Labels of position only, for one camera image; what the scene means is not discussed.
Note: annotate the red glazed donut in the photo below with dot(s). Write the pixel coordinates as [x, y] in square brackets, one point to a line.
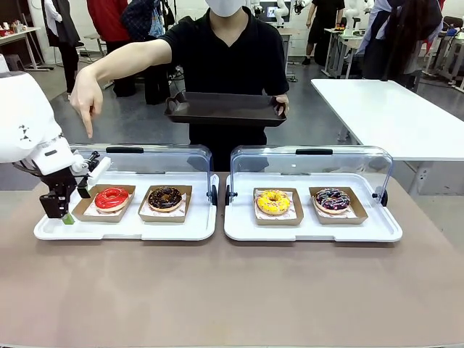
[105, 201]
[105, 218]

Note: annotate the yellow glazed donut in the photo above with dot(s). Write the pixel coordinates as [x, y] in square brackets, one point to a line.
[277, 222]

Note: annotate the chocolate sprinkled donut in tray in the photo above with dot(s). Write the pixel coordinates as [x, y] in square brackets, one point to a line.
[159, 217]

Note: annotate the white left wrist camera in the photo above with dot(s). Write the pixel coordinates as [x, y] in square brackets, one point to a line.
[98, 169]

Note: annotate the person's black shirt torso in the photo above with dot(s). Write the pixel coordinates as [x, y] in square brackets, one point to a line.
[232, 54]

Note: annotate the white air purifier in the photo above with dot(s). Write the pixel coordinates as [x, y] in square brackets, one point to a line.
[3, 63]

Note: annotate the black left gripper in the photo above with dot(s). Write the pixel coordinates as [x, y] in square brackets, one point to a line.
[59, 183]

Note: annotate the white background workbench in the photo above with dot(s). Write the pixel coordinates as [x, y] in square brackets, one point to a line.
[18, 34]

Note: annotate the white display tray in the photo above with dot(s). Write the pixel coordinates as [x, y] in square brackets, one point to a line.
[308, 232]
[127, 230]

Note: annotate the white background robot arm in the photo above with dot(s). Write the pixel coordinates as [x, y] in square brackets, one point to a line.
[280, 12]

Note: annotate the yellow sprinkled donut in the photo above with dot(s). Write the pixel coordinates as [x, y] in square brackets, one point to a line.
[264, 203]

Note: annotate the paper liner under red donut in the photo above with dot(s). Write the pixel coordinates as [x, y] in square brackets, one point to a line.
[88, 211]

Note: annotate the white rectangular table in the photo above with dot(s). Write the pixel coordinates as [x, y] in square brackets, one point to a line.
[391, 116]

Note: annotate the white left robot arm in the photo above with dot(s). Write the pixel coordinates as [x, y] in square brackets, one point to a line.
[21, 116]

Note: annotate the paper liner under chocolate donut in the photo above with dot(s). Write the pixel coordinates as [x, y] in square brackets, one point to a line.
[183, 204]

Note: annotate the paper liner under purple donut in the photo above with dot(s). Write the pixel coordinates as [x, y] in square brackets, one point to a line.
[353, 214]

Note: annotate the paper liner under yellow donut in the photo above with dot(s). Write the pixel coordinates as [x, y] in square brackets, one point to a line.
[258, 214]

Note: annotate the bystander in black vest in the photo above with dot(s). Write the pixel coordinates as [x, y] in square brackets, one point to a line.
[63, 25]

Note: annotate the person's left hand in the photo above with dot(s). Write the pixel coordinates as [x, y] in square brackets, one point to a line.
[282, 105]

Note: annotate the bystander in black t-shirt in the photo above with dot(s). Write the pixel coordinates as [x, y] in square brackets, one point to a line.
[324, 21]

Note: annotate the bystander in dark long coat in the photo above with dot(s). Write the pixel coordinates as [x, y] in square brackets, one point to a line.
[402, 36]

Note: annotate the dark brown serving tray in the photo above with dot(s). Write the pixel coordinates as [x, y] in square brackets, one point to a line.
[224, 108]

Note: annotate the grey plastic stool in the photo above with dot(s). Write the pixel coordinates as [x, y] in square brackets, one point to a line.
[14, 62]

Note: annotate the white face mask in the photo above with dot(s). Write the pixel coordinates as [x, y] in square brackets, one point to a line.
[226, 7]

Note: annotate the purple drizzled donut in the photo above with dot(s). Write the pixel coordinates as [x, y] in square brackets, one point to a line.
[324, 204]

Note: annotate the bystander in red top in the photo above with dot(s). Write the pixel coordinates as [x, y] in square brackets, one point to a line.
[108, 21]

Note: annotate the bystander in plaid shirt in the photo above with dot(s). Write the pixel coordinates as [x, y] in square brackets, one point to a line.
[152, 21]

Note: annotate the person's right hand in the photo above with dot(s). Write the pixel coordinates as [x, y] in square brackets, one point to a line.
[87, 94]

